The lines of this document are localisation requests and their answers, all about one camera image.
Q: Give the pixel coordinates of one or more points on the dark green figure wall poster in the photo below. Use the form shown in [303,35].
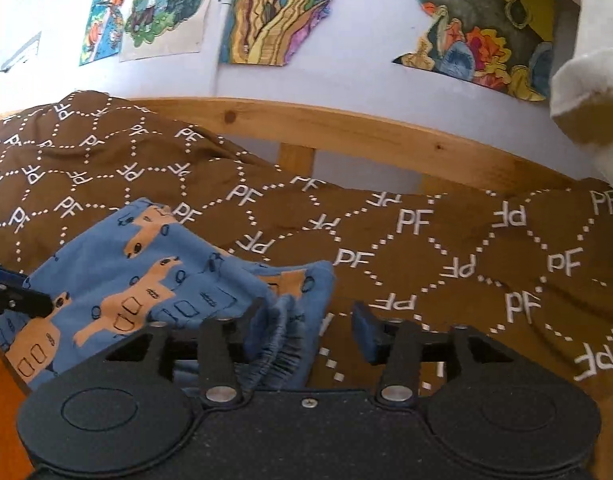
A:
[471,15]

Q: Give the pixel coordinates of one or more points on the yellow purple swirl wall poster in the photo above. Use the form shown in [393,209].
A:
[281,15]

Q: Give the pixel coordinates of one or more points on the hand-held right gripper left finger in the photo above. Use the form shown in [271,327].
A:
[251,316]

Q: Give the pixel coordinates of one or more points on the white cloth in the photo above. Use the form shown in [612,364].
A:
[596,90]

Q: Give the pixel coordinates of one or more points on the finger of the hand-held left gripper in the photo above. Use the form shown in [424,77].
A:
[24,300]

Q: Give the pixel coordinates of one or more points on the brown patterned blanket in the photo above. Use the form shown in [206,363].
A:
[436,240]

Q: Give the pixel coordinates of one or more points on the blue pants with orange print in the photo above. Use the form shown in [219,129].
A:
[136,260]

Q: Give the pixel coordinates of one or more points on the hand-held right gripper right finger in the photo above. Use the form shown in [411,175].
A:
[367,332]

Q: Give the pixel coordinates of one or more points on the wooden bed frame rail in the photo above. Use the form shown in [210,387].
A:
[366,132]

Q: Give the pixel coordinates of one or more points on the green-haired figure wall drawing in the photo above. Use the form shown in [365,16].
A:
[171,5]

